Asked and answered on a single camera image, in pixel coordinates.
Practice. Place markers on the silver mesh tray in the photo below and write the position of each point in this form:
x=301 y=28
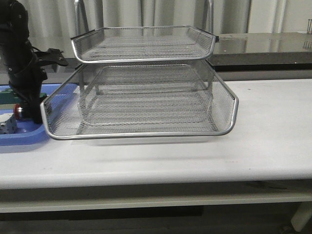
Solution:
x=147 y=105
x=63 y=121
x=143 y=44

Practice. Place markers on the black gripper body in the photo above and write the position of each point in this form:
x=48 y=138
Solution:
x=26 y=69

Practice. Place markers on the white grey cube block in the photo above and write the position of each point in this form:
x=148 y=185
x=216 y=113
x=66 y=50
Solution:
x=8 y=124

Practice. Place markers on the silver mesh bottom tray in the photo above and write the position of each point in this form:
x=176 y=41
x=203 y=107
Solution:
x=147 y=105

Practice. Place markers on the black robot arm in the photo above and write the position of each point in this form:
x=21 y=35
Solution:
x=14 y=32

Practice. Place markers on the blue plastic tray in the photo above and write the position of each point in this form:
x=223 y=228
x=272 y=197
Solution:
x=28 y=132

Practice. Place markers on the red emergency stop button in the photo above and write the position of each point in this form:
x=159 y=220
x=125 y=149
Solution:
x=17 y=111

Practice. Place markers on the green terminal block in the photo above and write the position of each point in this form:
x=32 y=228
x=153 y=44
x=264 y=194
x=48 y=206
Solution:
x=9 y=96

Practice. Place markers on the dark stone counter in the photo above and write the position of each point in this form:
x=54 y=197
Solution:
x=228 y=59

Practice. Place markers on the silver mesh top tray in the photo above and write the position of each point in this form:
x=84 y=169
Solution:
x=143 y=44

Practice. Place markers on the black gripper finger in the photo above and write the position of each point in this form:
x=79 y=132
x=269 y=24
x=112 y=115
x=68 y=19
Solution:
x=31 y=110

